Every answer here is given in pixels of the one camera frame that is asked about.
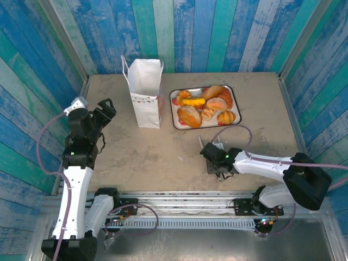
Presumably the small orange knotted bun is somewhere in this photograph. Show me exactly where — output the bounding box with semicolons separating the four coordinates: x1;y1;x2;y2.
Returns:
176;90;192;107

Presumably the white strawberry print tray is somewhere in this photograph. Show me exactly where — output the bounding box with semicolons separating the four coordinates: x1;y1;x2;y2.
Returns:
169;84;243;131

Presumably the round powdered fake bun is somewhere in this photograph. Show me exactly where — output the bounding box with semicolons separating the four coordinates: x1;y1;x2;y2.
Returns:
206;97;228;111

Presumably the grey slotted cable duct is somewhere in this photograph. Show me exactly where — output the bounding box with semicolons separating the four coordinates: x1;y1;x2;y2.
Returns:
102;218;258;229

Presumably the small circuit board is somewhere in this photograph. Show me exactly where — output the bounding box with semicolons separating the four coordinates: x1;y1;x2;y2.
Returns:
104;215;130;227
255;216;276;227

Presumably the clear plastic scrap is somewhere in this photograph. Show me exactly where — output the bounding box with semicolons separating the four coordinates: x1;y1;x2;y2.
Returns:
102;227;127;250

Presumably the orange fake croissant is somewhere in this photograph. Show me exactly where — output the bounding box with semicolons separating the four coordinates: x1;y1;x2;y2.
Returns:
217;86;234;110

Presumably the paper bag with cartoon print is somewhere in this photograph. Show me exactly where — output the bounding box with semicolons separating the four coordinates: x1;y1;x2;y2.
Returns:
121;55;165;129

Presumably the striped orange croissant bun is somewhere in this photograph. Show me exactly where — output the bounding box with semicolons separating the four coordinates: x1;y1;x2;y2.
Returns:
217;110;237;125

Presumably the aluminium corner post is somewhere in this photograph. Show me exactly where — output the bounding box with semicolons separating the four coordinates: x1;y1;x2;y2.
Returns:
38;0;90;84
277;0;334;81

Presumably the purple cable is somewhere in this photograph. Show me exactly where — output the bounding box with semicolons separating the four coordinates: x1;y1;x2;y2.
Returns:
208;124;348;238
36;113;159;261

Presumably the long brown fake loaf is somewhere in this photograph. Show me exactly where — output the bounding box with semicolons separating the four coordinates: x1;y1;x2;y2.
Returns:
201;85;224;102

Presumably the large oval split loaf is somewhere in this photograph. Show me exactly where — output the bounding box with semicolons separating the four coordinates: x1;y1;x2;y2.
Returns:
177;105;203;128

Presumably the aluminium front rail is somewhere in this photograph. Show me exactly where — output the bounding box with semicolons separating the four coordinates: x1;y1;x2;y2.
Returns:
45;190;331;218

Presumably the small pale swirl bun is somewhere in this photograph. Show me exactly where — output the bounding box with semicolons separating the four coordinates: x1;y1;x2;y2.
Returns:
200;107;217;121

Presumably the metal sheet panel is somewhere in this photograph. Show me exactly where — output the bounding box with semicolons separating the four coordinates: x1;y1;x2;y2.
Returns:
26;212;348;261

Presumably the yellow ridged fake bread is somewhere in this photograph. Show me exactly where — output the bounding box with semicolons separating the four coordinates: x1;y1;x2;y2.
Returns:
181;97;207;107

